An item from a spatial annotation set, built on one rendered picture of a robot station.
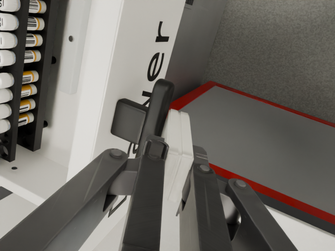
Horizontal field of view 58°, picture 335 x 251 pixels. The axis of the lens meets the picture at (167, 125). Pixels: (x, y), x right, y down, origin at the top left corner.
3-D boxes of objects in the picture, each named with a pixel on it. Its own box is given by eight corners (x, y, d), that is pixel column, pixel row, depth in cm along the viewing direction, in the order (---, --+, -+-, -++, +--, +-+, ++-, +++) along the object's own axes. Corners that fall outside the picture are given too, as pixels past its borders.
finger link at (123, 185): (153, 206, 15) (93, 192, 14) (159, 158, 19) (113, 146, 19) (161, 181, 14) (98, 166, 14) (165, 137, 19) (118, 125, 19)
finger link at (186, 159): (180, 154, 15) (194, 158, 15) (179, 110, 22) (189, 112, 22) (165, 201, 17) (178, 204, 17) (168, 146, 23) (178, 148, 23)
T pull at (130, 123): (177, 81, 21) (170, 84, 19) (151, 174, 23) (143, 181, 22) (131, 64, 21) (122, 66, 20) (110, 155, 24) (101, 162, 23)
